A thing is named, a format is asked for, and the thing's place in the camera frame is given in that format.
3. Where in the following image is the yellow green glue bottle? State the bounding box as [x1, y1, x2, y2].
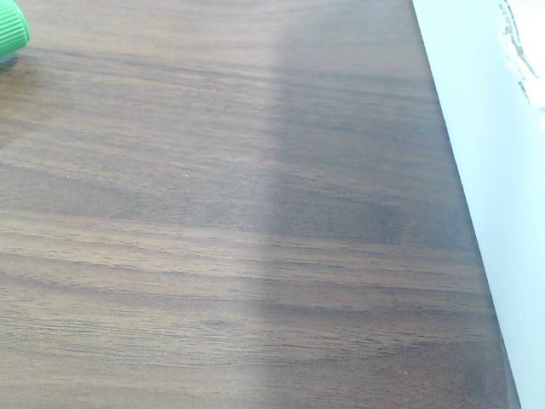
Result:
[0, 0, 33, 67]

